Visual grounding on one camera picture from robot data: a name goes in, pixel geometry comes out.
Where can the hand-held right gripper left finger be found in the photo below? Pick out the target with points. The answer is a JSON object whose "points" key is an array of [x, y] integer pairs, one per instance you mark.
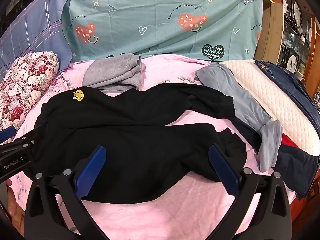
{"points": [[92, 171]]}

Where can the grey folded pants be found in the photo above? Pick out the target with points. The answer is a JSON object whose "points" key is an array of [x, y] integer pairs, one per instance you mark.
{"points": [[112, 72]]}

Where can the white quilted pillow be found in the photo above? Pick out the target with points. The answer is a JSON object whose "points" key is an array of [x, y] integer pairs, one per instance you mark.
{"points": [[275, 97]]}

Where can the blue-grey garment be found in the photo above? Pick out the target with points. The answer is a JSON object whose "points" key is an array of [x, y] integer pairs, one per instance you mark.
{"points": [[240, 100]]}

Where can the black pants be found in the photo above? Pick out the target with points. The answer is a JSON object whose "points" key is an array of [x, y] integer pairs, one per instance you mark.
{"points": [[137, 142]]}

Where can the person's left hand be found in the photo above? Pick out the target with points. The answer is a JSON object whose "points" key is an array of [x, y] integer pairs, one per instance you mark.
{"points": [[15, 202]]}

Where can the teal heart-print sheet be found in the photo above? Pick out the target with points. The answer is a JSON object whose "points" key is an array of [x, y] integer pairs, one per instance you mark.
{"points": [[150, 17]]}

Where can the denim jeans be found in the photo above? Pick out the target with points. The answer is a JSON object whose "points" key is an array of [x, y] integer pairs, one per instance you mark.
{"points": [[287, 80]]}

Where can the blue plaid pillow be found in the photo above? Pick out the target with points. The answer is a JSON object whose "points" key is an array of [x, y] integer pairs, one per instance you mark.
{"points": [[32, 30]]}

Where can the wooden display cabinet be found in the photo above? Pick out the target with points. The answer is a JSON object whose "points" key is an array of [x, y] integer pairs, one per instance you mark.
{"points": [[272, 30]]}

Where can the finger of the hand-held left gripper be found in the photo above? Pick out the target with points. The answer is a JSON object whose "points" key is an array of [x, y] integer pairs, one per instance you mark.
{"points": [[7, 133], [28, 140]]}

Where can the wooden bed frame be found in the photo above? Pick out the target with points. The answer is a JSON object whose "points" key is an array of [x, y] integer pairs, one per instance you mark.
{"points": [[303, 205]]}

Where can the pink bed sheet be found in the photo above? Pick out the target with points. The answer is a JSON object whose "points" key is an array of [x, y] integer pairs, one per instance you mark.
{"points": [[162, 217]]}

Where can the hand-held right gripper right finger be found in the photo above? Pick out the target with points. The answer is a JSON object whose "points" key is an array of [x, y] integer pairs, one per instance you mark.
{"points": [[223, 171]]}

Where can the red floral quilt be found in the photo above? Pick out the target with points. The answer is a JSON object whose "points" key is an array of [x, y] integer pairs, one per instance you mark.
{"points": [[25, 85]]}

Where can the navy garment with red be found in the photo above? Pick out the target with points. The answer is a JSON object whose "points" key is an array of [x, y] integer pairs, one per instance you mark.
{"points": [[292, 166]]}

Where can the decorative plate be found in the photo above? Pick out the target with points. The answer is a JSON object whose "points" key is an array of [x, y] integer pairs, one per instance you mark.
{"points": [[291, 63], [297, 9]]}

